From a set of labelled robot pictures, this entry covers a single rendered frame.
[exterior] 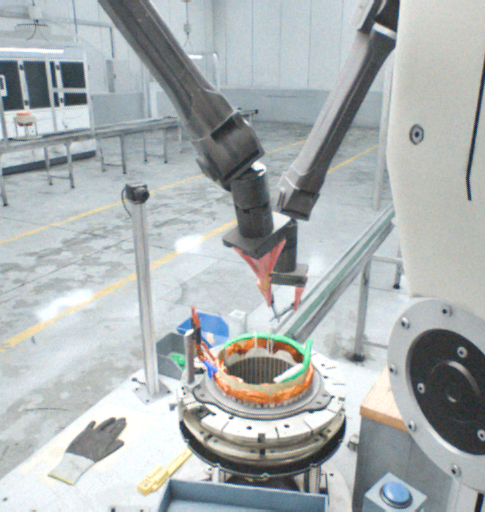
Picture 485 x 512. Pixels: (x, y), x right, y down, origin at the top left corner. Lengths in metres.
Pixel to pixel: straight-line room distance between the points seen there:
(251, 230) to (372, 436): 0.49
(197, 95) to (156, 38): 0.08
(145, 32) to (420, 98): 0.41
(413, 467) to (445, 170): 0.78
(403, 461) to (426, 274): 0.69
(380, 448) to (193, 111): 0.72
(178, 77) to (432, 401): 0.47
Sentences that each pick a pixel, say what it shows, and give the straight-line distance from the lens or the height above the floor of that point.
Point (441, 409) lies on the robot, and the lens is 0.44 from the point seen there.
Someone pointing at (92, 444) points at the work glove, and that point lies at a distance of 1.34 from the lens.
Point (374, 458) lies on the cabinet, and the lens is 1.07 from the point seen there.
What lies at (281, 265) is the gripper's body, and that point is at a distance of 1.03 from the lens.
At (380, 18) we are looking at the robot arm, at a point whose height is 1.74.
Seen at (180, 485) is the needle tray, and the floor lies 1.05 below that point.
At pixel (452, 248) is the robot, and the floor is 1.55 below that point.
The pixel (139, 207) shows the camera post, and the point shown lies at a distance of 1.26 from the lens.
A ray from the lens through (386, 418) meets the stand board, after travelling 0.99.
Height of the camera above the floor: 1.66
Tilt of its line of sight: 21 degrees down
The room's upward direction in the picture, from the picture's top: straight up
